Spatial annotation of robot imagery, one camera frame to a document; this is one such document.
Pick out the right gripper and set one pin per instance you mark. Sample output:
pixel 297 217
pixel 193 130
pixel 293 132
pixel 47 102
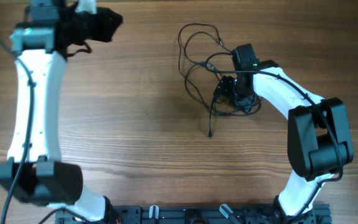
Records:
pixel 227 88

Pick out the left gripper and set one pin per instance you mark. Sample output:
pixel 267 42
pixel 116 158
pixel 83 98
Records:
pixel 107 26

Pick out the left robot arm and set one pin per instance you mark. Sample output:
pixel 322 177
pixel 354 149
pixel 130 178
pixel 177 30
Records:
pixel 34 171

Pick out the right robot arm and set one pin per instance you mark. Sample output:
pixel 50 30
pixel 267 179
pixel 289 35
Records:
pixel 319 142

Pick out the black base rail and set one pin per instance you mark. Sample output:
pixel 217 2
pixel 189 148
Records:
pixel 256 213

